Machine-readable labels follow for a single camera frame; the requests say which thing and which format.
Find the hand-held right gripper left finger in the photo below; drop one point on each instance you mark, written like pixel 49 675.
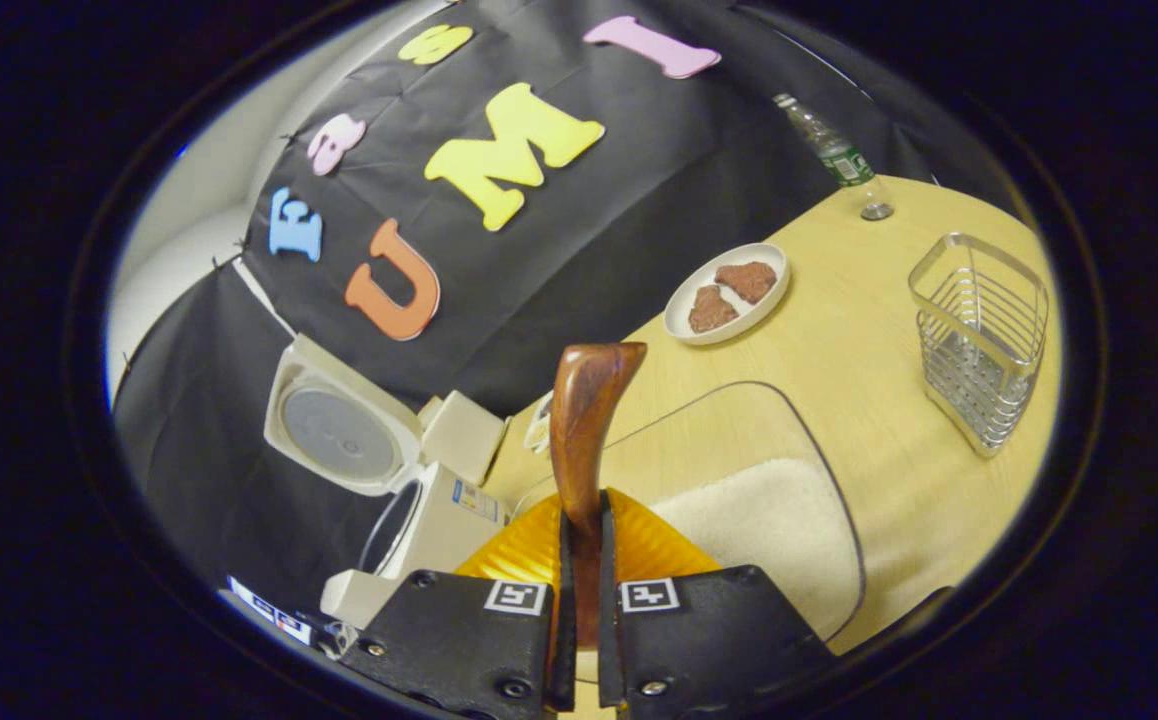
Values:
pixel 459 640

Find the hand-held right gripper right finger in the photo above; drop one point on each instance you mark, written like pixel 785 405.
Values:
pixel 719 640

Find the white rice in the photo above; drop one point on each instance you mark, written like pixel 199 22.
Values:
pixel 769 520

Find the white rice cooker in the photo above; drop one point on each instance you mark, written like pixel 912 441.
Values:
pixel 339 440

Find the brown wooden spoon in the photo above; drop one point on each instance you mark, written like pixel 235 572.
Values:
pixel 584 430

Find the clear plastic rice box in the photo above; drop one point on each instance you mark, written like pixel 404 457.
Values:
pixel 739 430

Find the white blue-labelled object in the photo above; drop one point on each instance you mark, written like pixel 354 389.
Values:
pixel 274 615

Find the white toaster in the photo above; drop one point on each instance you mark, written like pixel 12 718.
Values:
pixel 464 435

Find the brown meat piece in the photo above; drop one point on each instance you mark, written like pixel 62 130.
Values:
pixel 747 280
pixel 711 310

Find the white round plate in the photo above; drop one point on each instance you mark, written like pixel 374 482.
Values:
pixel 699 280

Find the black backdrop cloth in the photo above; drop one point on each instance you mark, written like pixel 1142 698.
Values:
pixel 559 230

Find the clear water bottle green label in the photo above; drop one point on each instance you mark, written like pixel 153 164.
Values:
pixel 834 155

